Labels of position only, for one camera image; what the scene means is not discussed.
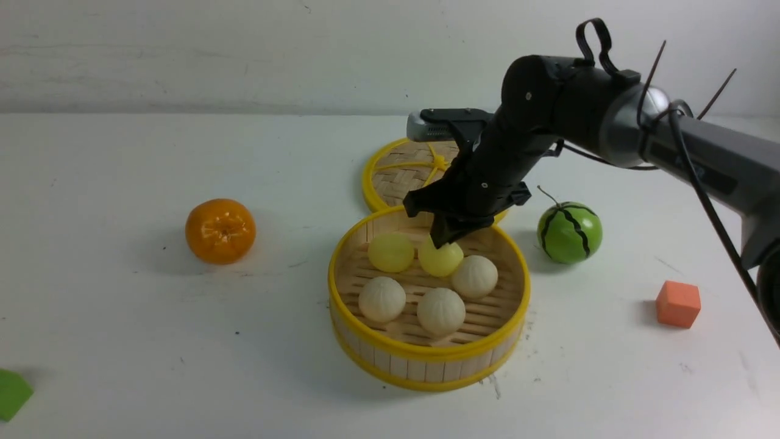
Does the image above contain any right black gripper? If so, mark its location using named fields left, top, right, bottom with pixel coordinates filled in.
left=402, top=118, right=532, bottom=248

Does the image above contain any yellow toy bun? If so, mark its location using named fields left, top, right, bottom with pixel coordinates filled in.
left=417, top=236, right=464, bottom=277
left=367, top=232, right=416, bottom=273

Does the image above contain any white toy bun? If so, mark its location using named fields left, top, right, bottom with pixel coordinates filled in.
left=358, top=277, right=406, bottom=323
left=417, top=287, right=466, bottom=337
left=450, top=255, right=498, bottom=299

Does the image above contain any white toy bun front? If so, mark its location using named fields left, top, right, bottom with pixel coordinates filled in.
left=417, top=287, right=466, bottom=337

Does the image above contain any right black silver robot arm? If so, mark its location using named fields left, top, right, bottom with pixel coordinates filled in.
left=402, top=55, right=779, bottom=337

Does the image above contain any woven bamboo steamer lid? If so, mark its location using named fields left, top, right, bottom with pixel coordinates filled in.
left=362, top=137, right=509, bottom=224

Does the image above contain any bamboo steamer tray yellow rim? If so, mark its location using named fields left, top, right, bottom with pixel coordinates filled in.
left=328, top=206, right=530, bottom=391

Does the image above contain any toy watermelon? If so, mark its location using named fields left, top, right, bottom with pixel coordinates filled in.
left=536, top=186, right=603, bottom=265

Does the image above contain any orange toy tangerine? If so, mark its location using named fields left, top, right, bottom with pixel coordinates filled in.
left=185, top=198, right=257, bottom=265

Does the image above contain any orange foam cube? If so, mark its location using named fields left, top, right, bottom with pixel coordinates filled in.
left=655, top=280, right=701, bottom=330

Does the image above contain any green foam cube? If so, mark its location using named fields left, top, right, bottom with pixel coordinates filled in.
left=0, top=369, right=34, bottom=422

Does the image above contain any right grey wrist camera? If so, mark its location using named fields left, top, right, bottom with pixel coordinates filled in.
left=406, top=108, right=494, bottom=148

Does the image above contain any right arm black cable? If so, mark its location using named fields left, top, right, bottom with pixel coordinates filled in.
left=561, top=17, right=780, bottom=348

